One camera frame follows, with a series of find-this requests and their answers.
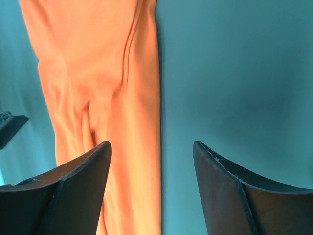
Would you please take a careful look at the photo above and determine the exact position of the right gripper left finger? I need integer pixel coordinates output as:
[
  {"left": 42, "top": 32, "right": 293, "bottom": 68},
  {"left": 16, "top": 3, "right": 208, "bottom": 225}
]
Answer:
[{"left": 0, "top": 141, "right": 112, "bottom": 235}]

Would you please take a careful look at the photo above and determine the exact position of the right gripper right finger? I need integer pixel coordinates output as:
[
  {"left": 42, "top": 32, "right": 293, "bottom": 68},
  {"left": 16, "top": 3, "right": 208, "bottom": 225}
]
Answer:
[{"left": 193, "top": 141, "right": 313, "bottom": 235}]

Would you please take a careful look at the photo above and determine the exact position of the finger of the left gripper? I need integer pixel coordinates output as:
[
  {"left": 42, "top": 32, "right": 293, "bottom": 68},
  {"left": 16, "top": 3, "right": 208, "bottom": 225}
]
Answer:
[{"left": 0, "top": 112, "right": 29, "bottom": 149}]

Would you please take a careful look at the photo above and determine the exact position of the orange t shirt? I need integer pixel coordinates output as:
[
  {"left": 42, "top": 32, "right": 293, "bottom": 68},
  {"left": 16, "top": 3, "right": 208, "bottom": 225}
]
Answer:
[{"left": 20, "top": 0, "right": 161, "bottom": 235}]

